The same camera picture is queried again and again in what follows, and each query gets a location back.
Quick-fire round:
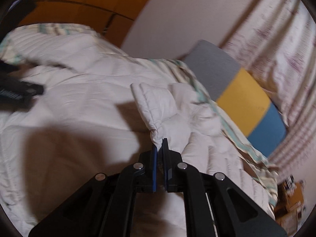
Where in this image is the white puffer down jacket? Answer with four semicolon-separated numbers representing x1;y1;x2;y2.
0;26;275;237

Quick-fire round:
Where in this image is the striped bed comforter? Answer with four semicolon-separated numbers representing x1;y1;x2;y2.
0;22;280;209

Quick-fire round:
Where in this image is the grey yellow blue headboard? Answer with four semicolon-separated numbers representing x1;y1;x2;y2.
184;40;287;157

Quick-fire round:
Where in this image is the wooden side table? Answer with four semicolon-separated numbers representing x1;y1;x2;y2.
274;175;306;236

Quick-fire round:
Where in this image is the orange wooden wardrobe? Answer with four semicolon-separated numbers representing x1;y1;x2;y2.
21;0;149;47

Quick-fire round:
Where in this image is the pink patterned curtain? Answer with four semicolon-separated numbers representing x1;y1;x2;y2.
223;0;315;177

